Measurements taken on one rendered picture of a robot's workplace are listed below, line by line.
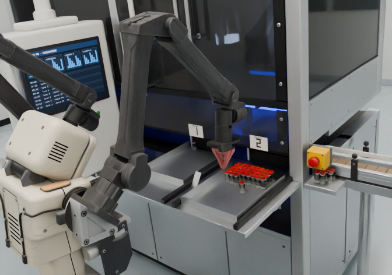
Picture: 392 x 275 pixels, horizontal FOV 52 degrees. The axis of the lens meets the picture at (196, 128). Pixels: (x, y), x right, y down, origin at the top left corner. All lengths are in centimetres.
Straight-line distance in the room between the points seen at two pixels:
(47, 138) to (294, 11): 91
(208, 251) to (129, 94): 140
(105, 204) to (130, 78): 31
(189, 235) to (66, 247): 115
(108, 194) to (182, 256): 144
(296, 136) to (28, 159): 97
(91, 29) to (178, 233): 118
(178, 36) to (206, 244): 141
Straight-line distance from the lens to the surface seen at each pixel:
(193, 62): 112
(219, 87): 123
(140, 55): 97
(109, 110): 210
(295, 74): 152
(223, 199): 157
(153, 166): 190
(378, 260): 276
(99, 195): 100
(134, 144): 101
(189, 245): 231
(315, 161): 156
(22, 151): 113
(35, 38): 190
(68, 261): 125
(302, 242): 182
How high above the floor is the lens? 168
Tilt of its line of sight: 20 degrees down
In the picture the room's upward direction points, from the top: 6 degrees counter-clockwise
